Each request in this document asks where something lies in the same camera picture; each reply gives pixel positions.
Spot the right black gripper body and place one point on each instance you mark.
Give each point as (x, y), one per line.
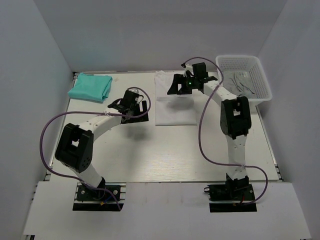
(191, 82)

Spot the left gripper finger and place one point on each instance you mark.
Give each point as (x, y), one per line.
(143, 106)
(134, 119)

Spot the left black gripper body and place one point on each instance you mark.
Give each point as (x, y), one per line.
(135, 110)

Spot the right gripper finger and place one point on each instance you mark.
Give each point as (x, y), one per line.
(184, 89)
(174, 88)

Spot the white t shirt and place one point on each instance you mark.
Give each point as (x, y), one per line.
(172, 110)

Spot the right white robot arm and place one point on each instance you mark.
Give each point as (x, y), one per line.
(235, 123)

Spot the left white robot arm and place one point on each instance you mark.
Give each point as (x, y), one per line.
(76, 143)

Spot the folded teal t shirt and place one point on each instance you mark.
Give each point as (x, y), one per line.
(94, 88)

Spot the grey t shirt in basket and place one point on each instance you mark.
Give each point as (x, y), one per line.
(239, 83)

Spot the white plastic basket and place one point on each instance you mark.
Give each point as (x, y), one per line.
(253, 66)

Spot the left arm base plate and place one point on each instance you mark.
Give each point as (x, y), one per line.
(88, 200)

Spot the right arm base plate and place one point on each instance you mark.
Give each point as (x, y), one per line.
(221, 202)

